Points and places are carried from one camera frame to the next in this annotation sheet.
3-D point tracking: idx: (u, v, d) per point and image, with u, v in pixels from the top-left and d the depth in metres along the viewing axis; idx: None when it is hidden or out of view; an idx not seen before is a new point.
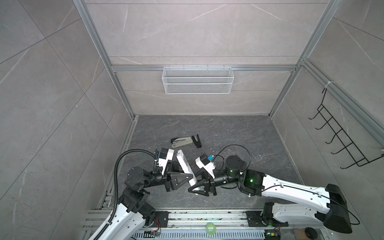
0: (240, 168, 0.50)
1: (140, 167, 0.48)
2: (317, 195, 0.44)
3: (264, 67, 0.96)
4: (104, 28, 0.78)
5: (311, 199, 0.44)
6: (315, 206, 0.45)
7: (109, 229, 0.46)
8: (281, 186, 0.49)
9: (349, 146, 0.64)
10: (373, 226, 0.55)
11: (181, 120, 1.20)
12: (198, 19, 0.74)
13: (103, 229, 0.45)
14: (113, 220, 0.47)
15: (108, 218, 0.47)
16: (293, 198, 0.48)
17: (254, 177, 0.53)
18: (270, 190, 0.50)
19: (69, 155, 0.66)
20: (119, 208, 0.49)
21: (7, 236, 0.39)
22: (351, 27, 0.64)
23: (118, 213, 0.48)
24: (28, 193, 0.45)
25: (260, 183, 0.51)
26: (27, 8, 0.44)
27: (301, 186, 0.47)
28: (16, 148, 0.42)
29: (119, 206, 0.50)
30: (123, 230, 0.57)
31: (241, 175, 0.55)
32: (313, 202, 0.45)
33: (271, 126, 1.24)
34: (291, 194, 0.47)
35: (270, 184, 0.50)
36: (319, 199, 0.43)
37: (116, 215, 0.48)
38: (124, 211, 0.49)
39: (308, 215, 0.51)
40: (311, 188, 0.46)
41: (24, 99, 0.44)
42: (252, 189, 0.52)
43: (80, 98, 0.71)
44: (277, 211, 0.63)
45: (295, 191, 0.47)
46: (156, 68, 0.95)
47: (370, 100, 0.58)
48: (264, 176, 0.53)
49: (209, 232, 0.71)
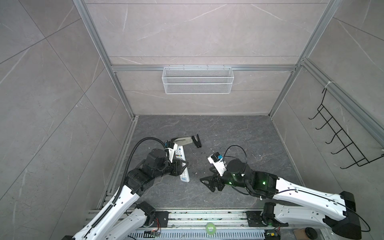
0: (241, 170, 0.50)
1: (163, 150, 0.54)
2: (333, 202, 0.43)
3: (264, 67, 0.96)
4: (104, 28, 0.78)
5: (327, 206, 0.43)
6: (331, 213, 0.44)
7: (113, 210, 0.44)
8: (295, 191, 0.47)
9: (349, 146, 0.64)
10: (373, 226, 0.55)
11: (180, 120, 1.21)
12: (198, 19, 0.74)
13: (106, 211, 0.43)
14: (118, 201, 0.45)
15: (113, 200, 0.45)
16: (307, 203, 0.47)
17: (266, 180, 0.51)
18: (283, 194, 0.48)
19: (69, 155, 0.66)
20: (124, 189, 0.47)
21: (7, 237, 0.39)
22: (351, 27, 0.64)
23: (122, 195, 0.46)
24: (28, 193, 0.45)
25: (273, 187, 0.49)
26: (27, 8, 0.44)
27: (316, 192, 0.46)
28: (15, 148, 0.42)
29: (124, 187, 0.47)
30: (126, 222, 0.56)
31: (245, 178, 0.53)
32: (329, 208, 0.43)
33: (271, 125, 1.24)
34: (306, 200, 0.46)
35: (284, 188, 0.48)
36: (335, 207, 0.42)
37: (120, 197, 0.46)
38: (128, 193, 0.46)
39: (315, 219, 0.51)
40: (326, 195, 0.45)
41: (24, 99, 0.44)
42: (264, 192, 0.50)
43: (80, 98, 0.71)
44: (280, 212, 0.62)
45: (310, 196, 0.45)
46: (156, 68, 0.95)
47: (370, 100, 0.58)
48: (277, 179, 0.51)
49: (209, 232, 0.71)
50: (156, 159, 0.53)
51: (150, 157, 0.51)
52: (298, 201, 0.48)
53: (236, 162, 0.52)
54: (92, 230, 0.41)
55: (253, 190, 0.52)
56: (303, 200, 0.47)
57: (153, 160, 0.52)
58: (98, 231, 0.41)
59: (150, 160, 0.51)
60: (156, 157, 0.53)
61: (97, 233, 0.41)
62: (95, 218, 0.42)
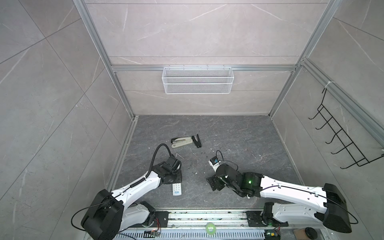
0: (224, 172, 0.57)
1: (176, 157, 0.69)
2: (314, 195, 0.44)
3: (264, 67, 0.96)
4: (104, 28, 0.78)
5: (308, 199, 0.45)
6: (313, 206, 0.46)
7: (144, 183, 0.53)
8: (279, 187, 0.50)
9: (349, 147, 0.65)
10: (373, 226, 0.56)
11: (180, 120, 1.21)
12: (198, 19, 0.74)
13: (139, 182, 0.52)
14: (149, 177, 0.55)
15: (145, 175, 0.56)
16: (291, 197, 0.49)
17: (252, 179, 0.55)
18: (267, 190, 0.51)
19: (69, 155, 0.66)
20: (152, 173, 0.58)
21: (7, 236, 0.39)
22: (351, 27, 0.64)
23: (151, 176, 0.56)
24: (28, 193, 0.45)
25: (258, 185, 0.52)
26: (27, 8, 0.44)
27: (299, 186, 0.48)
28: (15, 148, 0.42)
29: (153, 172, 0.58)
30: (133, 209, 0.57)
31: (230, 180, 0.58)
32: (310, 201, 0.45)
33: (271, 125, 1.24)
34: (289, 194, 0.48)
35: (268, 185, 0.51)
36: (316, 199, 0.44)
37: (149, 176, 0.56)
38: (155, 176, 0.57)
39: (308, 215, 0.51)
40: (308, 188, 0.46)
41: (24, 99, 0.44)
42: (251, 191, 0.53)
43: (80, 98, 0.71)
44: (277, 211, 0.63)
45: (292, 191, 0.47)
46: (156, 68, 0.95)
47: (370, 100, 0.58)
48: (262, 177, 0.54)
49: (209, 232, 0.71)
50: (176, 161, 0.69)
51: (170, 159, 0.68)
52: (282, 196, 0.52)
53: (223, 166, 0.59)
54: (128, 190, 0.48)
55: (241, 190, 0.57)
56: (286, 195, 0.49)
57: (174, 162, 0.69)
58: (132, 193, 0.47)
59: (170, 162, 0.68)
60: (177, 160, 0.70)
61: (131, 194, 0.47)
62: (130, 183, 0.50)
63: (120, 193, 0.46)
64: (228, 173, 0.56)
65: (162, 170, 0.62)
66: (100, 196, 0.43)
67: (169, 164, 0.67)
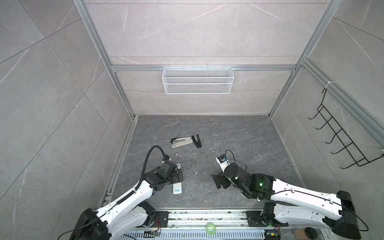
0: (234, 173, 0.54)
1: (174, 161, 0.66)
2: (329, 202, 0.44)
3: (264, 67, 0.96)
4: (104, 28, 0.78)
5: (323, 205, 0.44)
6: (327, 213, 0.45)
7: (133, 196, 0.50)
8: (292, 191, 0.48)
9: (349, 147, 0.65)
10: (373, 226, 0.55)
11: (180, 120, 1.21)
12: (198, 19, 0.74)
13: (127, 196, 0.49)
14: (138, 189, 0.53)
15: (135, 187, 0.53)
16: (304, 203, 0.48)
17: (263, 182, 0.52)
18: (280, 194, 0.50)
19: (69, 155, 0.66)
20: (143, 183, 0.55)
21: (7, 236, 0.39)
22: (351, 27, 0.64)
23: (141, 186, 0.54)
24: (28, 193, 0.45)
25: (269, 188, 0.51)
26: (27, 8, 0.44)
27: (313, 192, 0.47)
28: (15, 148, 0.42)
29: (144, 182, 0.56)
30: (129, 216, 0.57)
31: (239, 180, 0.56)
32: (325, 208, 0.44)
33: (271, 125, 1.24)
34: (302, 200, 0.47)
35: (280, 189, 0.50)
36: (331, 206, 0.43)
37: (140, 187, 0.53)
38: (147, 187, 0.54)
39: (315, 219, 0.51)
40: (322, 195, 0.45)
41: (24, 99, 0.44)
42: (261, 193, 0.51)
43: (80, 98, 0.71)
44: (280, 212, 0.62)
45: (305, 196, 0.46)
46: (156, 68, 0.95)
47: (370, 100, 0.58)
48: (274, 180, 0.52)
49: (209, 232, 0.71)
50: (171, 166, 0.65)
51: (165, 164, 0.64)
52: (295, 201, 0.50)
53: (232, 167, 0.56)
54: (115, 206, 0.46)
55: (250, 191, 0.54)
56: (299, 200, 0.48)
57: (168, 167, 0.64)
58: (119, 210, 0.45)
59: (165, 167, 0.64)
60: (172, 164, 0.65)
61: (117, 211, 0.45)
62: (119, 198, 0.48)
63: (105, 212, 0.44)
64: (238, 174, 0.53)
65: (156, 177, 0.59)
66: (85, 215, 0.41)
67: (163, 169, 0.64)
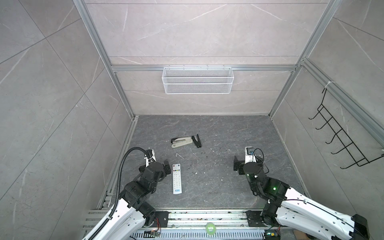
0: (255, 171, 0.56)
1: (159, 164, 0.56)
2: (341, 221, 0.44)
3: (264, 67, 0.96)
4: (104, 28, 0.78)
5: (333, 223, 0.45)
6: (336, 231, 0.45)
7: (109, 223, 0.45)
8: (305, 202, 0.50)
9: (349, 147, 0.65)
10: (372, 226, 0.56)
11: (180, 120, 1.21)
12: (198, 19, 0.74)
13: (103, 224, 0.45)
14: (114, 215, 0.47)
15: (109, 213, 0.47)
16: (314, 216, 0.49)
17: (277, 186, 0.55)
18: (291, 202, 0.51)
19: (69, 155, 0.66)
20: (120, 203, 0.48)
21: (7, 237, 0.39)
22: (351, 27, 0.64)
23: (118, 209, 0.47)
24: (28, 193, 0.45)
25: (282, 193, 0.53)
26: (27, 8, 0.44)
27: (326, 208, 0.47)
28: (15, 148, 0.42)
29: (121, 201, 0.49)
30: (122, 228, 0.56)
31: (257, 179, 0.58)
32: (335, 226, 0.45)
33: (271, 125, 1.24)
34: (313, 213, 0.48)
35: (293, 197, 0.51)
36: (342, 225, 0.43)
37: (116, 210, 0.47)
38: (125, 207, 0.48)
39: (322, 233, 0.51)
40: (335, 213, 0.46)
41: (24, 99, 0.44)
42: (273, 197, 0.54)
43: (80, 98, 0.71)
44: (283, 215, 0.62)
45: (318, 211, 0.47)
46: (156, 68, 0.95)
47: (370, 100, 0.58)
48: (288, 187, 0.54)
49: (209, 232, 0.71)
50: (154, 173, 0.55)
51: (147, 172, 0.54)
52: (305, 212, 0.51)
53: (252, 165, 0.58)
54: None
55: (263, 193, 0.56)
56: (311, 212, 0.49)
57: (151, 174, 0.54)
58: None
59: (147, 175, 0.54)
60: (154, 171, 0.55)
61: None
62: (96, 228, 0.44)
63: None
64: (258, 173, 0.55)
65: (137, 188, 0.52)
66: None
67: (145, 176, 0.55)
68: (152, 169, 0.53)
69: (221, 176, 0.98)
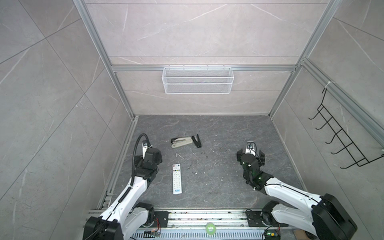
0: (251, 162, 0.64)
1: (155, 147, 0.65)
2: (308, 198, 0.47)
3: (264, 67, 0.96)
4: (104, 28, 0.78)
5: (300, 199, 0.49)
6: (303, 206, 0.48)
7: (132, 191, 0.51)
8: (280, 186, 0.56)
9: (349, 147, 0.65)
10: (373, 226, 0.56)
11: (180, 120, 1.21)
12: (198, 19, 0.74)
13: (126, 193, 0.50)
14: (134, 185, 0.53)
15: (130, 184, 0.53)
16: (288, 198, 0.53)
17: (264, 177, 0.63)
18: (270, 186, 0.59)
19: (69, 155, 0.66)
20: (136, 179, 0.56)
21: (7, 237, 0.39)
22: (351, 27, 0.64)
23: (136, 182, 0.54)
24: (28, 193, 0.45)
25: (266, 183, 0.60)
26: (27, 8, 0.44)
27: (300, 190, 0.51)
28: (15, 148, 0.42)
29: (136, 178, 0.56)
30: (131, 217, 0.56)
31: (250, 169, 0.67)
32: (301, 201, 0.48)
33: (271, 125, 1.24)
34: (286, 195, 0.54)
35: (272, 182, 0.59)
36: (308, 201, 0.46)
37: (135, 183, 0.54)
38: (140, 180, 0.55)
39: (305, 221, 0.50)
40: (307, 193, 0.49)
41: (24, 99, 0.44)
42: (259, 186, 0.63)
43: (80, 98, 0.71)
44: (278, 209, 0.63)
45: (290, 192, 0.52)
46: (156, 68, 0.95)
47: (370, 100, 0.58)
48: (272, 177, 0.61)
49: (209, 232, 0.71)
50: (153, 154, 0.65)
51: (147, 155, 0.63)
52: (282, 195, 0.55)
53: (250, 155, 0.66)
54: (118, 206, 0.45)
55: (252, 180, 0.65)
56: (285, 195, 0.54)
57: (151, 156, 0.63)
58: (123, 207, 0.45)
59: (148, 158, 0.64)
60: (153, 152, 0.65)
61: (122, 208, 0.45)
62: (117, 200, 0.47)
63: (110, 213, 0.43)
64: (253, 164, 0.64)
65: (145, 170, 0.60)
66: (91, 223, 0.40)
67: (148, 160, 0.64)
68: (150, 151, 0.62)
69: (221, 176, 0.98)
